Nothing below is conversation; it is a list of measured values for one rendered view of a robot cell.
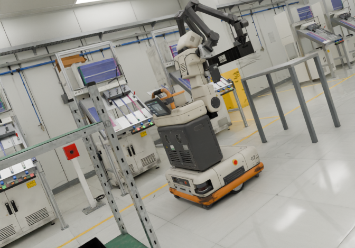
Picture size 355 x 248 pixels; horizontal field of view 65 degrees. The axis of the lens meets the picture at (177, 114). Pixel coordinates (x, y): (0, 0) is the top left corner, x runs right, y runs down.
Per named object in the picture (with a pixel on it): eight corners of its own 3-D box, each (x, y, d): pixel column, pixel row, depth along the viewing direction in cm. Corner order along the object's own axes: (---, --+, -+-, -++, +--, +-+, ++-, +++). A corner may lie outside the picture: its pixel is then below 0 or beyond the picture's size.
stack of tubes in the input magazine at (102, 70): (121, 75, 387) (113, 56, 384) (86, 85, 360) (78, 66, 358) (118, 77, 397) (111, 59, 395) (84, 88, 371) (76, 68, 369)
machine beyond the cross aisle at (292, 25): (354, 67, 620) (329, -17, 602) (336, 77, 578) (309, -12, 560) (300, 80, 736) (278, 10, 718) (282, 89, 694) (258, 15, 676)
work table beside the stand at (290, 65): (316, 143, 268) (290, 64, 261) (262, 143, 329) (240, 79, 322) (341, 126, 289) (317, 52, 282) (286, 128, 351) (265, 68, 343)
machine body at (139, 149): (162, 166, 390) (147, 125, 384) (118, 190, 354) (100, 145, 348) (143, 164, 445) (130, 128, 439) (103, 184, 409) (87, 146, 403)
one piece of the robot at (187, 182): (194, 190, 214) (190, 180, 213) (170, 183, 250) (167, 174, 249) (197, 188, 215) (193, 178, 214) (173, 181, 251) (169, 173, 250)
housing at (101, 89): (126, 90, 394) (127, 82, 384) (94, 101, 368) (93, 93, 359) (123, 87, 398) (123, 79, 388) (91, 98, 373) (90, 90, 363)
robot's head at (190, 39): (185, 43, 236) (190, 28, 240) (174, 50, 255) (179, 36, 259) (199, 51, 242) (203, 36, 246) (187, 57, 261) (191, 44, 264)
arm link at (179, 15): (170, 14, 256) (179, 12, 249) (179, 9, 264) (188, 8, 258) (181, 59, 278) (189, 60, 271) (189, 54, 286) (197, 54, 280)
